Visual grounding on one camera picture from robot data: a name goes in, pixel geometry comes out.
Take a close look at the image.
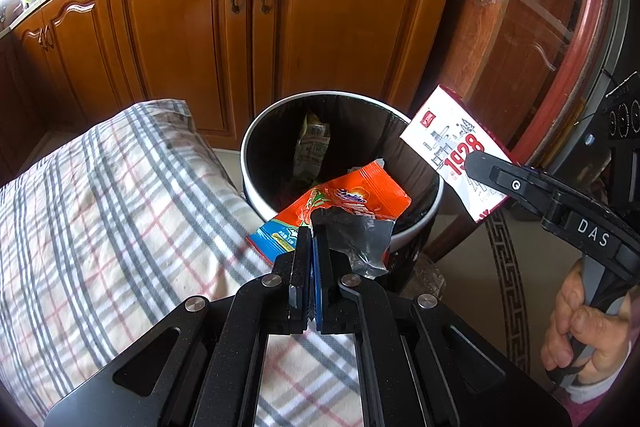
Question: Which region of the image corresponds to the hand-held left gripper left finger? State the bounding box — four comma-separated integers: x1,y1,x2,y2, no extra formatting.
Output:
44,227,316,427

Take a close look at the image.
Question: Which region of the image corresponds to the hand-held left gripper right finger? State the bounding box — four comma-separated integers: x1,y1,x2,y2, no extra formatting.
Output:
314,224,572,427

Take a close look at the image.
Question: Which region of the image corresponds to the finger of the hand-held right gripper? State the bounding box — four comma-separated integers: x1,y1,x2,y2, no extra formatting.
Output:
462,150,561,225

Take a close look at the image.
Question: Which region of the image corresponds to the red and white carton box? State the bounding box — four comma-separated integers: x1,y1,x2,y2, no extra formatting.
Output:
399,85,513,223

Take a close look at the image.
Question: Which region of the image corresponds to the orange snack packet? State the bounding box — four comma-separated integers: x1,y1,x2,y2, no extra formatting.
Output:
246,159,412,279

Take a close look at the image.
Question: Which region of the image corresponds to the white trash bin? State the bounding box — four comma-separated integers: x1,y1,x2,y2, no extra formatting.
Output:
240,91,446,254

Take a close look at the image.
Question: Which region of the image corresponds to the green printed packet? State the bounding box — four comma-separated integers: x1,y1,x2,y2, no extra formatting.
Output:
292,112,332,180

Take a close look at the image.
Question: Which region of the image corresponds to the person's right forearm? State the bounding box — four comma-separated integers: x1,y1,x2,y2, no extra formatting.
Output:
567,372,640,427

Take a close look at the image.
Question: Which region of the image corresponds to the person's right hand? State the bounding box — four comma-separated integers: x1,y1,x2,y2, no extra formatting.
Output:
541,269,633,385

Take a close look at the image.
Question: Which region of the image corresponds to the round red-rimmed table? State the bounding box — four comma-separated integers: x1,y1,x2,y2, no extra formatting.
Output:
425,0,640,258

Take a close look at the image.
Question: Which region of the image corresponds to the black bin liner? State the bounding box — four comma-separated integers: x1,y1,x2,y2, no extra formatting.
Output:
249,96,442,228

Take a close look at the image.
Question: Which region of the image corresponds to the plaid blanket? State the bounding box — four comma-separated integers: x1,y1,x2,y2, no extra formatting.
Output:
0,99,366,427

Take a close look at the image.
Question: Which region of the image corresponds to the wooden cabinet door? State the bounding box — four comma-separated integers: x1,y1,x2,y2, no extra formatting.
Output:
106,0,256,138
0,27,47,168
12,0,136,118
250,0,453,114

